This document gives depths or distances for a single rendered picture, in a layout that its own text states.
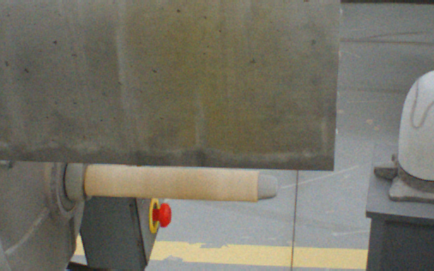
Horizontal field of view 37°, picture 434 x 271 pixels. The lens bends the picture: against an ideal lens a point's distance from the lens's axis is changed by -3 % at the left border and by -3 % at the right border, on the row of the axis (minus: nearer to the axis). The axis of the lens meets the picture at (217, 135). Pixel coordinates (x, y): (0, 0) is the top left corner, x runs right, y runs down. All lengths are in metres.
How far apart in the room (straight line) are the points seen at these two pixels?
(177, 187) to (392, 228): 0.95
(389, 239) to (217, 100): 1.17
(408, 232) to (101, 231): 0.79
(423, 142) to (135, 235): 0.71
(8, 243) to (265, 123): 0.30
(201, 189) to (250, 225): 1.87
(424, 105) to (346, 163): 1.44
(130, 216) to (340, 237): 1.58
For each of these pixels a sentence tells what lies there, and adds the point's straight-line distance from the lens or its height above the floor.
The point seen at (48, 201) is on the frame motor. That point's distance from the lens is 0.69.
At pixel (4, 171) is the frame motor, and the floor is 1.32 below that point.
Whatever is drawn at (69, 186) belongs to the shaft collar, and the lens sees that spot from 0.71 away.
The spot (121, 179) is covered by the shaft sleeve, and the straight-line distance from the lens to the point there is 0.69.
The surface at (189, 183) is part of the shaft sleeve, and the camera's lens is 0.68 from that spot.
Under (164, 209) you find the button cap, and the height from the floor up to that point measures 0.99.
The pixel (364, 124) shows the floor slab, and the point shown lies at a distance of 3.13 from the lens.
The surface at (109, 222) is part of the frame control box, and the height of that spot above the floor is 1.02.
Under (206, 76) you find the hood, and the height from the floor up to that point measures 1.46.
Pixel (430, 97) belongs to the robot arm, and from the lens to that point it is 1.46.
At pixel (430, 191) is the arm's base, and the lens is 1.56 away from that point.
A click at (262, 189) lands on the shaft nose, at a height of 1.25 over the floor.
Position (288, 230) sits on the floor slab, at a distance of 2.52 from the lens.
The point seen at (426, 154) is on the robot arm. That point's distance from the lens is 1.50.
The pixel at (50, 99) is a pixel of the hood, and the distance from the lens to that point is 0.48.
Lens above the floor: 1.67
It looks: 33 degrees down
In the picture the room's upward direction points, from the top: 4 degrees counter-clockwise
